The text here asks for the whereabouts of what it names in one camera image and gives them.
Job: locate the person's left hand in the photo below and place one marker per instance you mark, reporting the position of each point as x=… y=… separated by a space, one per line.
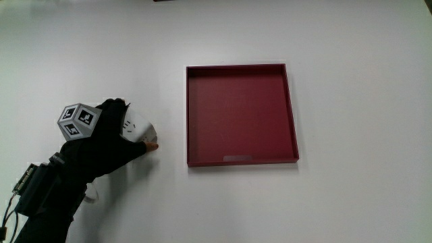
x=101 y=148

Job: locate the white socket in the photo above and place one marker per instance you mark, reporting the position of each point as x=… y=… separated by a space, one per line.
x=136 y=128

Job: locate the person's left forearm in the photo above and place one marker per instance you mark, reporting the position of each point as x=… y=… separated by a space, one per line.
x=45 y=227

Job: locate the black wrist sensor box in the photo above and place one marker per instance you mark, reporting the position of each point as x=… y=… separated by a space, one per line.
x=32 y=192

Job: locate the red square tray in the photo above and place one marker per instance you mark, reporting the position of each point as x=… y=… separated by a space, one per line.
x=238 y=113

